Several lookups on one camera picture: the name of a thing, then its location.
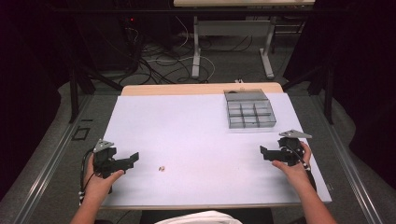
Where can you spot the small screw part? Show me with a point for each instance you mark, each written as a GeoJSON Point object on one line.
{"type": "Point", "coordinates": [161, 168]}

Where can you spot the black metal stand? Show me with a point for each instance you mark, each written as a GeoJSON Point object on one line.
{"type": "Point", "coordinates": [81, 84]}
{"type": "Point", "coordinates": [317, 87]}

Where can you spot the person's white shirt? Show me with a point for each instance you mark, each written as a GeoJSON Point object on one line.
{"type": "Point", "coordinates": [199, 217]}

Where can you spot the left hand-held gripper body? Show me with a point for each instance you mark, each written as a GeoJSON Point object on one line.
{"type": "Point", "coordinates": [105, 161]}

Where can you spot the clear plastic compartment box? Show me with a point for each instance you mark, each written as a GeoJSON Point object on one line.
{"type": "Point", "coordinates": [250, 109]}

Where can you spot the white paper sheet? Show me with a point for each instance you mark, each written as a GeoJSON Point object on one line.
{"type": "Point", "coordinates": [199, 146]}

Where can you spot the wooden table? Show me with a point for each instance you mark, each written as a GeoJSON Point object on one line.
{"type": "Point", "coordinates": [186, 89]}

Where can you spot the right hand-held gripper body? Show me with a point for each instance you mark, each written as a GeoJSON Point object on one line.
{"type": "Point", "coordinates": [291, 149]}

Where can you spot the person's left hand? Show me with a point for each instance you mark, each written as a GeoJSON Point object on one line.
{"type": "Point", "coordinates": [98, 183]}

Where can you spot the person's right hand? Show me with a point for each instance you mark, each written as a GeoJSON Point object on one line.
{"type": "Point", "coordinates": [295, 172]}

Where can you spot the white desk with metal legs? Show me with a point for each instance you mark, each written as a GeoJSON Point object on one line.
{"type": "Point", "coordinates": [233, 31]}

